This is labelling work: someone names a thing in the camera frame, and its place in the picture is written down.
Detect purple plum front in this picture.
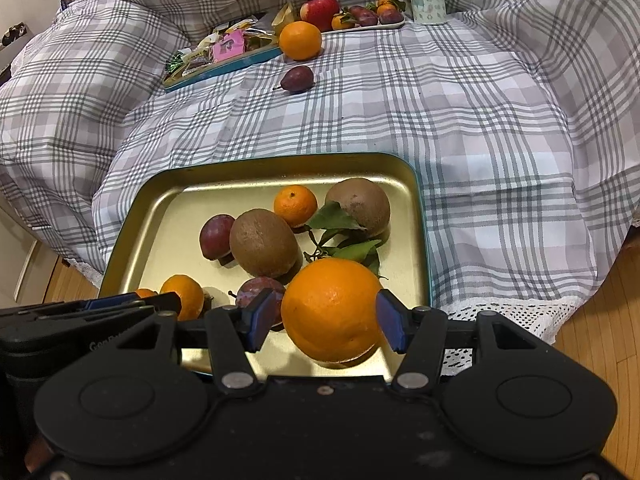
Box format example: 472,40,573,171
229,276,285,330

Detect small mandarin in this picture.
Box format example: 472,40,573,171
160,274,205,321
272,184,318,229
134,288,157,298

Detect large orange with leaves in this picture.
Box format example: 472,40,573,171
281,200,383,366

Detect brown kiwi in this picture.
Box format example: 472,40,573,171
324,178,390,237
230,208,299,278

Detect red plum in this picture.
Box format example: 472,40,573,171
198,214,235,260

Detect gold metal tray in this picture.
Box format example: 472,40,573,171
100,153,431,382

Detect dark plum with stem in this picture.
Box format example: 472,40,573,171
273,65,314,94

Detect grey plaid tablecloth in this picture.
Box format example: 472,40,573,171
0,0,640,376

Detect snack tin tray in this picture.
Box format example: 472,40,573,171
163,16,281,92

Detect green foil candy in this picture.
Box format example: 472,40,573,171
165,51,189,74

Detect pink snack packet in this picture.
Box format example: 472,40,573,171
212,30,245,63

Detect white fruit plate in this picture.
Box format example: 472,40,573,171
322,20,407,36

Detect plate plum right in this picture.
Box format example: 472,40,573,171
378,8,405,25

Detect plate plum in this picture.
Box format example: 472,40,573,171
378,8,405,25
349,6,364,18
354,9,378,27

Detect plate plum middle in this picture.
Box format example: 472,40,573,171
354,9,378,27

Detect plate mandarin left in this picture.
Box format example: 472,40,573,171
331,13,356,30

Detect tan paper snack bag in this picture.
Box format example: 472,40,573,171
271,3,298,37

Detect plate mandarin right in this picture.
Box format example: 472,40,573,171
376,3,397,16

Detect plate plum back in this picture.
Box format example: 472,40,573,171
349,6,364,18

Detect red apple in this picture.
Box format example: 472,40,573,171
299,0,340,32

